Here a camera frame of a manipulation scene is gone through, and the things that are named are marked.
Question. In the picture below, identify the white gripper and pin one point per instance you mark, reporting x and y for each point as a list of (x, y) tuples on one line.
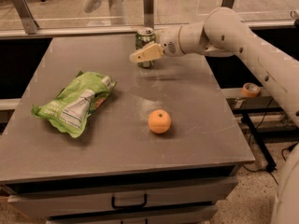
[(168, 43)]

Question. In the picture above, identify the green soda can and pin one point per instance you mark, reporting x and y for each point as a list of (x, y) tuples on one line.
[(144, 36)]

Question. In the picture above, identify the green rice chip bag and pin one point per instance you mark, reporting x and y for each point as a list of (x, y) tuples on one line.
[(70, 109)]

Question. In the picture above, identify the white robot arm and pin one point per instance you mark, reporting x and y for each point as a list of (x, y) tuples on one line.
[(223, 33)]

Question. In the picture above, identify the orange fruit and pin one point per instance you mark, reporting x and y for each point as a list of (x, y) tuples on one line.
[(159, 121)]

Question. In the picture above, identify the roll of tan tape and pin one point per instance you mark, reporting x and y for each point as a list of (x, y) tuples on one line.
[(251, 90)]

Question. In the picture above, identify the black metal stand leg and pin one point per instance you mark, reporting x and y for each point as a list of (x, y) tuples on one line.
[(271, 165)]

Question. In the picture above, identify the lower grey drawer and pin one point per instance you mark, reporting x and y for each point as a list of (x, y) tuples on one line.
[(175, 215)]

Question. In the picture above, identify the grey drawer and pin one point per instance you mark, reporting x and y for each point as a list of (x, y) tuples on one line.
[(175, 215), (72, 202)]

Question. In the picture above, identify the upper grey drawer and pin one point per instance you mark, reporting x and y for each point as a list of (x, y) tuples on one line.
[(72, 202)]

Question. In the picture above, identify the middle metal bracket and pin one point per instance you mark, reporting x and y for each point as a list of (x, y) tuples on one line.
[(148, 8)]

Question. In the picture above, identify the left metal bracket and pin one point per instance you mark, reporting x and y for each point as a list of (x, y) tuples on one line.
[(28, 22)]

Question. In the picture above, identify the black drawer handle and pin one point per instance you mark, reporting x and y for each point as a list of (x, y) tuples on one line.
[(129, 202)]

